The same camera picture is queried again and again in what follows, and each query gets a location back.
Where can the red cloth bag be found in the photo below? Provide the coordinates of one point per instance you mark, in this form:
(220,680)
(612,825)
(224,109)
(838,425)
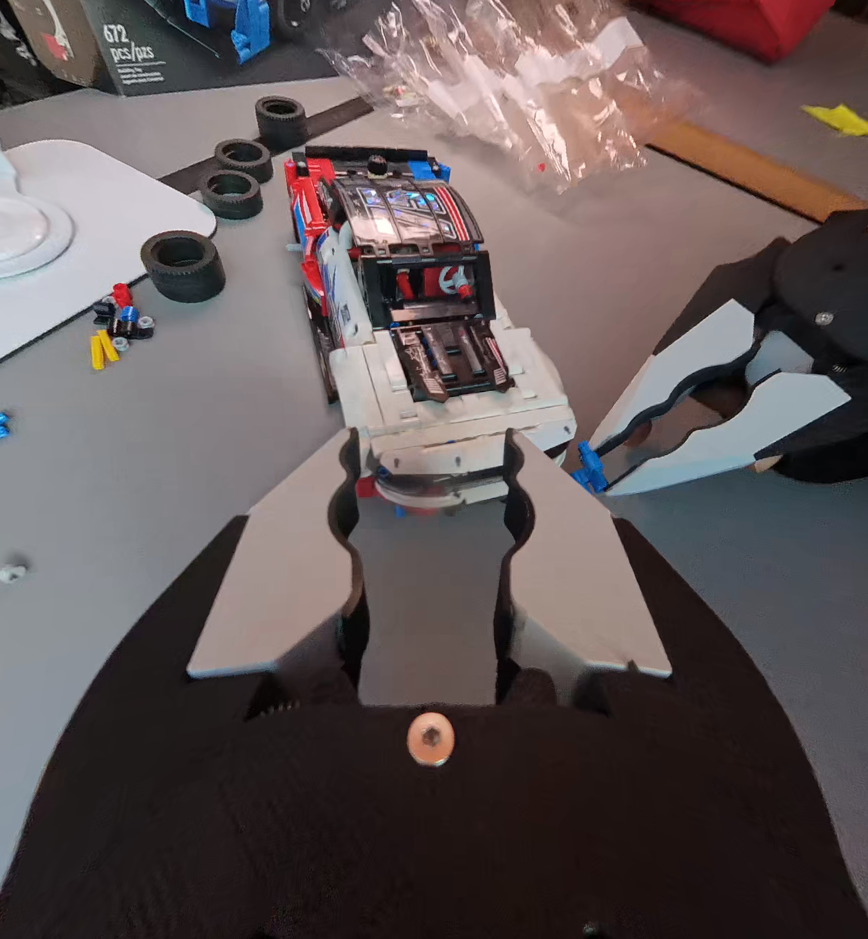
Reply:
(734,22)

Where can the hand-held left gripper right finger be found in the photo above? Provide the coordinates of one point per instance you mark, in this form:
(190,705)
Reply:
(588,579)

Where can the black toy tire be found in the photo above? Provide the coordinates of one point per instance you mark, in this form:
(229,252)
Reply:
(281,117)
(183,265)
(230,194)
(243,158)

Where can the toy set cardboard box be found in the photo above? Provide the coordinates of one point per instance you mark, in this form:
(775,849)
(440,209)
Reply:
(170,44)

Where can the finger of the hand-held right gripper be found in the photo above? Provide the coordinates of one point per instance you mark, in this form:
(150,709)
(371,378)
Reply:
(698,345)
(756,425)

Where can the red connector brick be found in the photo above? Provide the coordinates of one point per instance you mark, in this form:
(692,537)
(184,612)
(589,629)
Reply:
(120,293)

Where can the clear plastic bag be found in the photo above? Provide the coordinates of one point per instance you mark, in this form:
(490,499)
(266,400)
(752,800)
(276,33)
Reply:
(492,95)

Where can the white brick toy car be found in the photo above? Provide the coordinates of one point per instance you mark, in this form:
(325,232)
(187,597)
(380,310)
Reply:
(404,411)

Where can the yellow plastic piece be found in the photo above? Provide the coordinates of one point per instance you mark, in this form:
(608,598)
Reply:
(841,121)

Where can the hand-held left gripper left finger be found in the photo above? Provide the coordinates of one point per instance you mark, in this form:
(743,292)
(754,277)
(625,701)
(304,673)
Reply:
(272,572)

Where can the black tape strip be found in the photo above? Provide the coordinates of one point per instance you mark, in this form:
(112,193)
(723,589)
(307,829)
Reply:
(338,114)

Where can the small white brick piece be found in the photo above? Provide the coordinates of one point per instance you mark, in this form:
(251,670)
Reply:
(12,571)

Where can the yellow axle pin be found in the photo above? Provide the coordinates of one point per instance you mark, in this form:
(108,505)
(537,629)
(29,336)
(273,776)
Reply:
(97,352)
(109,345)

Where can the black connector brick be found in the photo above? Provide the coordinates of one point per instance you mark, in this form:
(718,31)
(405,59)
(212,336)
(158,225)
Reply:
(104,315)
(137,331)

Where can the white flat stand base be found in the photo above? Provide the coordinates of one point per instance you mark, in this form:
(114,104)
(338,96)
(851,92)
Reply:
(111,220)

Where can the brown strip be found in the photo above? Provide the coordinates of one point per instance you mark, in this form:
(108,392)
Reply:
(742,165)

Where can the blue connector pin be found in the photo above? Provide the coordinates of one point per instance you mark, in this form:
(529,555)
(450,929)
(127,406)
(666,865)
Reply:
(591,469)

